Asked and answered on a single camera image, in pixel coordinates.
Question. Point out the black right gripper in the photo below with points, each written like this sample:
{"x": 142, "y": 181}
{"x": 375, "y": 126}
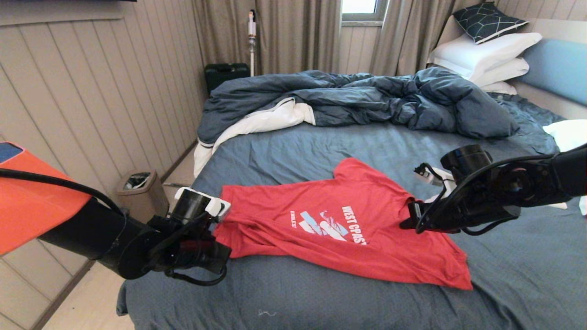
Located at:
{"x": 467, "y": 213}

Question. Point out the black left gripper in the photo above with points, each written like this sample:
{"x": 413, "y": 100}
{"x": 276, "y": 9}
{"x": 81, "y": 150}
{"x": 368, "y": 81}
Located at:
{"x": 206, "y": 254}

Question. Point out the red printed t-shirt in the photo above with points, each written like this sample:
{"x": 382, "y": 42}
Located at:
{"x": 367, "y": 256}

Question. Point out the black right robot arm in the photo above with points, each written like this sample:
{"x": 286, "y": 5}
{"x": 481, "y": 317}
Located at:
{"x": 550, "y": 176}

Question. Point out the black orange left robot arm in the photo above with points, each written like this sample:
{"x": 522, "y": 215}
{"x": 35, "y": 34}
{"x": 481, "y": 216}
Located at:
{"x": 46, "y": 206}

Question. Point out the thin grey floor rod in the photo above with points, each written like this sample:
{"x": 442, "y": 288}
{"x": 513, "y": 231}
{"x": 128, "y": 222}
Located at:
{"x": 176, "y": 185}

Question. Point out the small white thread scrap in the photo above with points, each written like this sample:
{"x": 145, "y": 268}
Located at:
{"x": 262, "y": 314}

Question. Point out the beige trash bin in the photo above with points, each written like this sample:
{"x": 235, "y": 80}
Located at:
{"x": 142, "y": 201}

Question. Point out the blue-grey bed sheet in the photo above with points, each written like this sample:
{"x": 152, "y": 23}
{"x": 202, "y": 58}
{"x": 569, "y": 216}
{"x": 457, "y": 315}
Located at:
{"x": 321, "y": 146}

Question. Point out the dark blue crumpled duvet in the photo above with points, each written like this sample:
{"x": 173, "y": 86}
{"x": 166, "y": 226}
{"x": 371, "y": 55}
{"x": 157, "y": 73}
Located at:
{"x": 367, "y": 96}

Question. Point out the flat white remote control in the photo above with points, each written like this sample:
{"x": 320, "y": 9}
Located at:
{"x": 558, "y": 206}

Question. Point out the large white pillow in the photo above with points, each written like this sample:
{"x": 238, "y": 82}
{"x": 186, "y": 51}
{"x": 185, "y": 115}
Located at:
{"x": 477, "y": 52}

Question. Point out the beige curtain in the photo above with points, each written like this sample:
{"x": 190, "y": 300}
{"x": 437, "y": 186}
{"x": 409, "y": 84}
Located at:
{"x": 298, "y": 36}
{"x": 403, "y": 36}

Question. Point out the dark green suitcase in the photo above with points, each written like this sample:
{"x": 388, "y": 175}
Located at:
{"x": 224, "y": 75}

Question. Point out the blue headboard cushion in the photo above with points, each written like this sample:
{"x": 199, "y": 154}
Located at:
{"x": 559, "y": 68}

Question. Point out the dark geometric patterned cushion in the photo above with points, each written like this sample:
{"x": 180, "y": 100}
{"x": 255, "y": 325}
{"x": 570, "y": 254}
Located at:
{"x": 486, "y": 20}

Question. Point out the white stick vacuum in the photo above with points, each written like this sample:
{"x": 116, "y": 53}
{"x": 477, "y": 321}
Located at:
{"x": 251, "y": 27}

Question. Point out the window with grey frame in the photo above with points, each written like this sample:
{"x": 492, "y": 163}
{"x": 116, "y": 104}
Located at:
{"x": 360, "y": 5}

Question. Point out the black wall screen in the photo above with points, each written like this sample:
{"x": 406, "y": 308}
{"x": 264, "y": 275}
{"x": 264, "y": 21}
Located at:
{"x": 69, "y": 1}

